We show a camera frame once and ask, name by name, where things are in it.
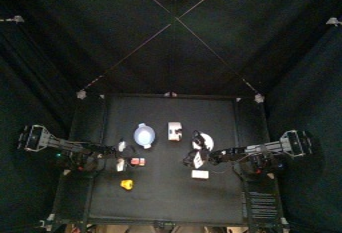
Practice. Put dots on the white segmented sushi roll block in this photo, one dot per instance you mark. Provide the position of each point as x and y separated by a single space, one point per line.
200 174

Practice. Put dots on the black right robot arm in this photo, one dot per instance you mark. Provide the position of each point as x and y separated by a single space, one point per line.
276 147

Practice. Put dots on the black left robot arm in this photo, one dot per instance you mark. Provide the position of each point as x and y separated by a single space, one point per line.
49 141

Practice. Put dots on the red orange toy food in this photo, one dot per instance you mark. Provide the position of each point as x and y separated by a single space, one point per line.
138 161

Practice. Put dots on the white and red toy box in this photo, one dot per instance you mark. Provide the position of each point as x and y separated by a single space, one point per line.
176 131

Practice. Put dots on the pale blue toy bowl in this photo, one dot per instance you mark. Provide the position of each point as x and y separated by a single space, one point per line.
145 136

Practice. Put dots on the yellow toy food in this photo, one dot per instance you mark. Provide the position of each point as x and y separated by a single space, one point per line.
127 184

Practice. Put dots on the white text label sticker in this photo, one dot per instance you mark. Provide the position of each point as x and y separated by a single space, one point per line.
262 207

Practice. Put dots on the silver frame corner bracket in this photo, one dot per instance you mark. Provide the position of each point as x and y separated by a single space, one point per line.
260 98
17 19
81 94
333 21
170 94

